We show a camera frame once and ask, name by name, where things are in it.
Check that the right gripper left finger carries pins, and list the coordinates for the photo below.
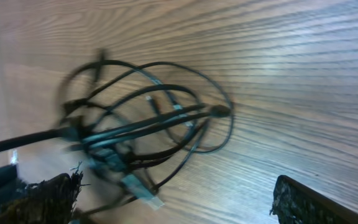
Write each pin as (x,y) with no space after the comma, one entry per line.
(49,201)

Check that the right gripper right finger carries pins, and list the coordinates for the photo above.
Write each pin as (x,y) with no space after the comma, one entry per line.
(295,203)

